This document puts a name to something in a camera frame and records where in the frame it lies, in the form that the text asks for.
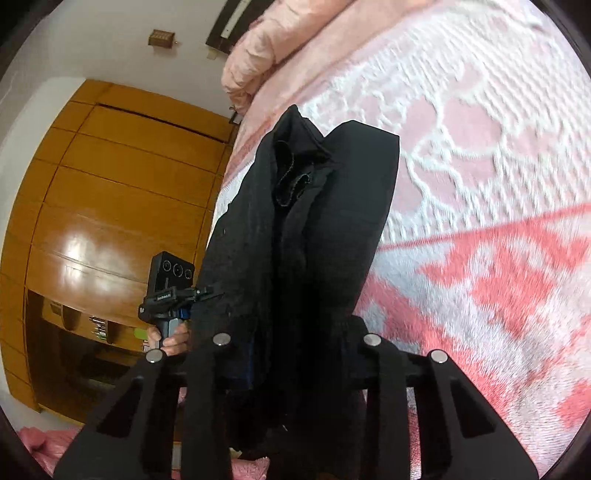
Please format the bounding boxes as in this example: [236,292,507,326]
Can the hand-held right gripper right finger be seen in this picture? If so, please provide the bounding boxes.
[350,333,539,480]

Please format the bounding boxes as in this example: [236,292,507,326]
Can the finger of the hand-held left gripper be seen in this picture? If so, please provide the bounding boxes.
[191,285,227,304]

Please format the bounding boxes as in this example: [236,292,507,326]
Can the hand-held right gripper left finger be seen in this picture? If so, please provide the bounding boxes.
[54,332,254,480]

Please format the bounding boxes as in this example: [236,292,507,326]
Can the black pants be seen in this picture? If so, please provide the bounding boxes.
[187,104,400,480]

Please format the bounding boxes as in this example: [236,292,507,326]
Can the person's left hand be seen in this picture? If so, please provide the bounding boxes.
[146,320,191,357]

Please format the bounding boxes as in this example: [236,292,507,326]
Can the wooden wardrobe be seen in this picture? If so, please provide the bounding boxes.
[0,78,239,412]

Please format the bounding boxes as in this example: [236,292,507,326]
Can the pink cloth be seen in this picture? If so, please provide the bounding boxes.
[18,427,83,479]

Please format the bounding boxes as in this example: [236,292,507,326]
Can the pink plush bed sheet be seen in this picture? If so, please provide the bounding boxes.
[228,0,419,195]

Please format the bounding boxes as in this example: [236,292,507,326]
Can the pink plush quilt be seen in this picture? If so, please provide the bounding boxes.
[221,0,354,108]

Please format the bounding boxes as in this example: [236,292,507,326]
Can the dark wooden headboard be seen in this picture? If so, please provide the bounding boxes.
[205,0,269,51]

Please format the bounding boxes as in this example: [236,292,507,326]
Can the pink white floral blanket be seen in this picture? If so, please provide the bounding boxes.
[211,0,591,259]

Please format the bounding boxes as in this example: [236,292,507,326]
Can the brown wall switch box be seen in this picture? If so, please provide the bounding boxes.
[148,28,180,48]

